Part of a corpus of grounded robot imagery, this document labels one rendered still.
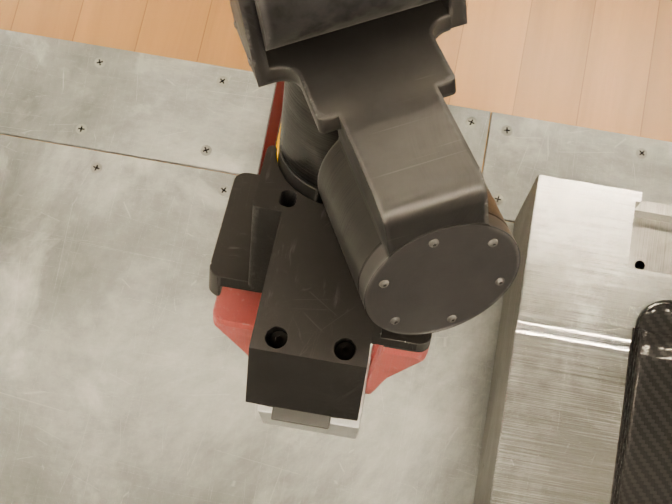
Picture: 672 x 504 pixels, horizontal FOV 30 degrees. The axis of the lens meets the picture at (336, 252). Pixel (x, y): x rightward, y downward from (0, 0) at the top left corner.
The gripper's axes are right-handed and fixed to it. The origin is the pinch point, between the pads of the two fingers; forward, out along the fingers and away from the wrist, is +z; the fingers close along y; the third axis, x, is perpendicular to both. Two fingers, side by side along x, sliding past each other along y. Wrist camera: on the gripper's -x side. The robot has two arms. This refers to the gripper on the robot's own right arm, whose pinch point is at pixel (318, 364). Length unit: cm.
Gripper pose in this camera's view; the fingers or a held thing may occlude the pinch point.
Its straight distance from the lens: 62.3
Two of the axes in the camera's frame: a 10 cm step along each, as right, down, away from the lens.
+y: 9.9, 1.7, -0.2
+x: 1.4, -7.2, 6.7
